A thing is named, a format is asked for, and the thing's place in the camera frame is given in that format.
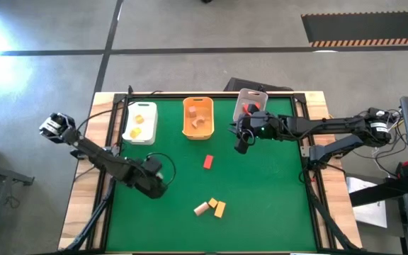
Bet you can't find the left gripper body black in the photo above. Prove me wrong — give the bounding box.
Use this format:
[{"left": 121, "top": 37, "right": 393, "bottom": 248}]
[{"left": 125, "top": 163, "right": 164, "bottom": 188}]

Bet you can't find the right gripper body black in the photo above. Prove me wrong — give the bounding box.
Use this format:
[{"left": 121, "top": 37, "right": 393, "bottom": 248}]
[{"left": 238, "top": 110, "right": 283, "bottom": 142}]

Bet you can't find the natural wood cylinder block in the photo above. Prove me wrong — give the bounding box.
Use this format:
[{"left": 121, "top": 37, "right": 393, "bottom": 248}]
[{"left": 193, "top": 201, "right": 210, "bottom": 217}]

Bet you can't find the long yellow rectangular block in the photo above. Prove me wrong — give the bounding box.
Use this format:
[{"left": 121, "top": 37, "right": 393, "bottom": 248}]
[{"left": 213, "top": 200, "right": 227, "bottom": 219}]

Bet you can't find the grey plastic bin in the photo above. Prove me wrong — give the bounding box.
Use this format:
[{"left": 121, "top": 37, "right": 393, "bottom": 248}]
[{"left": 232, "top": 88, "right": 269, "bottom": 123}]

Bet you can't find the orange plastic bin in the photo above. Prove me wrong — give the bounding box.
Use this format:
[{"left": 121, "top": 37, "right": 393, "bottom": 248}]
[{"left": 181, "top": 96, "right": 215, "bottom": 141}]

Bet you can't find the white plastic bin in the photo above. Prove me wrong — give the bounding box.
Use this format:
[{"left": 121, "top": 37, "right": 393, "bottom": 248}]
[{"left": 121, "top": 101, "right": 159, "bottom": 146}]

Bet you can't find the green table mat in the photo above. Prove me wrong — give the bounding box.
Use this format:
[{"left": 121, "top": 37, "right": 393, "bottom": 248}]
[{"left": 105, "top": 97, "right": 318, "bottom": 253}]

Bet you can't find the white paper sheet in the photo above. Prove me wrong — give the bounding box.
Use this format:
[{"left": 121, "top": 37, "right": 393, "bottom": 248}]
[{"left": 345, "top": 176, "right": 389, "bottom": 230}]

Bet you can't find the long black striped floor mat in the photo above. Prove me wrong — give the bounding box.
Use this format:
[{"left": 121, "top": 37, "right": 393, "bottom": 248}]
[{"left": 301, "top": 10, "right": 408, "bottom": 48}]

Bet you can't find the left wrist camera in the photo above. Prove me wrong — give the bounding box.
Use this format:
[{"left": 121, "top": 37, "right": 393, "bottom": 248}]
[{"left": 142, "top": 156, "right": 164, "bottom": 175}]

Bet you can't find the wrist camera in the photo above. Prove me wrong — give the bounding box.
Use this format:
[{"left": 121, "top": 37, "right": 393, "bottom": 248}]
[
  {"left": 142, "top": 156, "right": 164, "bottom": 175},
  {"left": 234, "top": 136, "right": 254, "bottom": 155}
]

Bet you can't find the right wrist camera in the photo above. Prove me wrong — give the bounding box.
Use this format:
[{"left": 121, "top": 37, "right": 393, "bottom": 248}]
[{"left": 234, "top": 136, "right": 254, "bottom": 155}]

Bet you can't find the black table frame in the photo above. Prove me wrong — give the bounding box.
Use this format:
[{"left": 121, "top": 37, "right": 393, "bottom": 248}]
[{"left": 83, "top": 91, "right": 364, "bottom": 253}]

